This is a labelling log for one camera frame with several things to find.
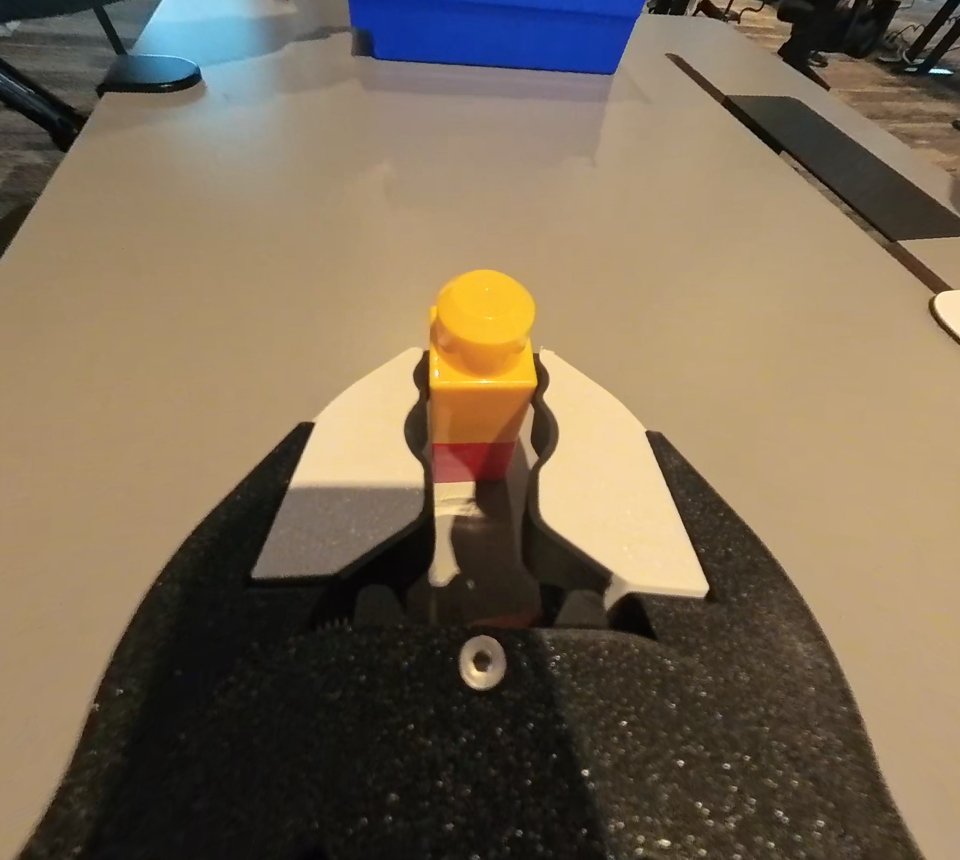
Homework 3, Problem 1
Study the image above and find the red mega block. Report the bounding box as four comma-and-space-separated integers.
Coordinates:
431, 438, 519, 485

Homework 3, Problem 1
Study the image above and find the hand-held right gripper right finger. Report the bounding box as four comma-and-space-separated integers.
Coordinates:
525, 347, 710, 614

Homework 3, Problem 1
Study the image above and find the black desk mat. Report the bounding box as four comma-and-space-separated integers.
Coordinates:
726, 95, 960, 242

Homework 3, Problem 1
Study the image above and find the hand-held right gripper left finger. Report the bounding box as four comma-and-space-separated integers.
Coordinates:
251, 347, 481, 587

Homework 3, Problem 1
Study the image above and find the yellow mega block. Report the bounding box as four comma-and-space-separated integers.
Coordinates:
427, 269, 540, 445

